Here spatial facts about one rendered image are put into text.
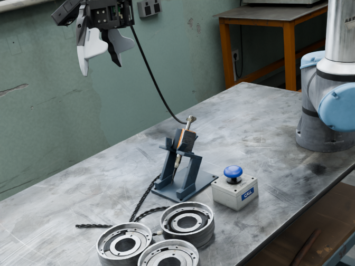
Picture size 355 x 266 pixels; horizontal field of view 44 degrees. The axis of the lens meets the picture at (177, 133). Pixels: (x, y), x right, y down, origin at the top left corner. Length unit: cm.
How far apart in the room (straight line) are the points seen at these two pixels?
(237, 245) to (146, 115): 207
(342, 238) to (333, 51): 53
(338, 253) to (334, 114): 44
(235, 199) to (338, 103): 28
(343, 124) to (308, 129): 18
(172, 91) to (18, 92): 106
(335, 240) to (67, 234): 69
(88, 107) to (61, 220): 161
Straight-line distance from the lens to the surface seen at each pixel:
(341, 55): 93
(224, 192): 92
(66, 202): 107
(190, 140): 98
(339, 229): 128
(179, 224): 88
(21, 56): 235
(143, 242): 84
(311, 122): 111
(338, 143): 112
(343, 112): 94
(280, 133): 122
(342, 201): 139
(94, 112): 260
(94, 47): 83
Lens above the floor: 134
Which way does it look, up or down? 25 degrees down
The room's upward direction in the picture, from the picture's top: 9 degrees counter-clockwise
